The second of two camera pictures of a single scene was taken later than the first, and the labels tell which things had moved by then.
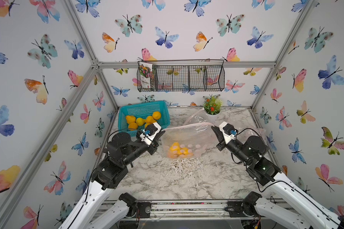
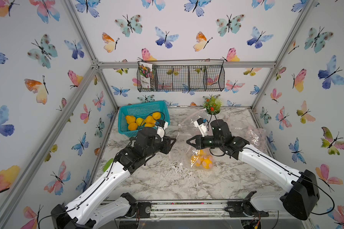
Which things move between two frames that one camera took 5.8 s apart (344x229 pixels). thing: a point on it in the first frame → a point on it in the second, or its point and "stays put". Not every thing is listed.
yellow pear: (149, 119) stays put
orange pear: (130, 119) stays put
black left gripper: (152, 148) → (166, 147)
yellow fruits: (140, 121) stays put
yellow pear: (133, 126) stays put
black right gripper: (221, 138) → (199, 141)
